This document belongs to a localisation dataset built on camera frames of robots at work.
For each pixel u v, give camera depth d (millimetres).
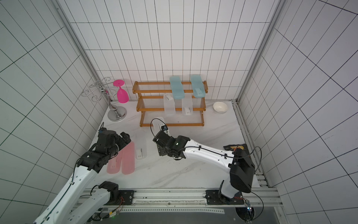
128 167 833
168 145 561
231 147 897
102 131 680
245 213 696
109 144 570
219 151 461
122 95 1003
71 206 426
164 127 692
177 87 924
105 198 598
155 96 1057
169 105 952
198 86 876
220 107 1113
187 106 939
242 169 407
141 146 932
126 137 745
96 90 976
